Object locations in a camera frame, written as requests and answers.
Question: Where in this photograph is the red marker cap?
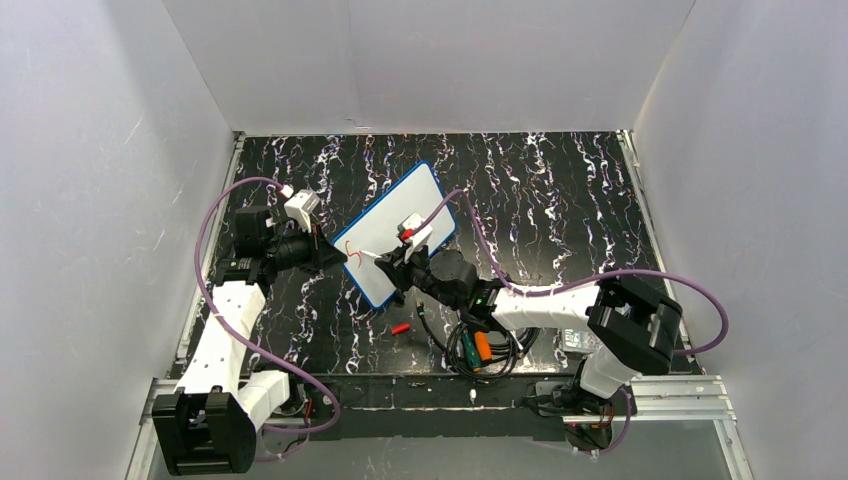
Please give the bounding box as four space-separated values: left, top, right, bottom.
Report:
391 323 410 335

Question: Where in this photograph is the blue framed whiteboard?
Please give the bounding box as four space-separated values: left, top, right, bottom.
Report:
332 161 445 309

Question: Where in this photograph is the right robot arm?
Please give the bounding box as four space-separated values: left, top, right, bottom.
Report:
374 247 682 402

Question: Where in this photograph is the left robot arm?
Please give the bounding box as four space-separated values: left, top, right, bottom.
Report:
152 202 345 476

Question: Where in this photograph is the whiteboard metal stand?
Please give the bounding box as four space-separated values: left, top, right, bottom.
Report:
392 288 406 307

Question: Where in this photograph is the clear plastic screw box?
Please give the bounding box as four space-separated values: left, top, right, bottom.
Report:
560 329 603 355

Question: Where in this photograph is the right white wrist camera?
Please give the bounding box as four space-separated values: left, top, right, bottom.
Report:
397 213 433 262

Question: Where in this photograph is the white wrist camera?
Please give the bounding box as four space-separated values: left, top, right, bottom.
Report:
397 213 433 262
284 189 319 233

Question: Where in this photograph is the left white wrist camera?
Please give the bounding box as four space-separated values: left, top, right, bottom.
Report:
284 189 319 233

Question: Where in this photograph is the green handled screwdriver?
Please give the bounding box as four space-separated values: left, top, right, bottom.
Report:
460 329 482 373

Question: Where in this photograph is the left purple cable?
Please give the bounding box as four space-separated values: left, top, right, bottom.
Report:
195 176 342 463

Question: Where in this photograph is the orange handled screwdriver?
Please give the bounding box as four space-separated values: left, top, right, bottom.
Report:
473 331 493 363

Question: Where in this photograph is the black coiled cable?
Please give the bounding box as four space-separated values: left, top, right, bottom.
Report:
415 296 544 384

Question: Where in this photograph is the aluminium frame rail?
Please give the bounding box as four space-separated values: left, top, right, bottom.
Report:
125 374 753 480

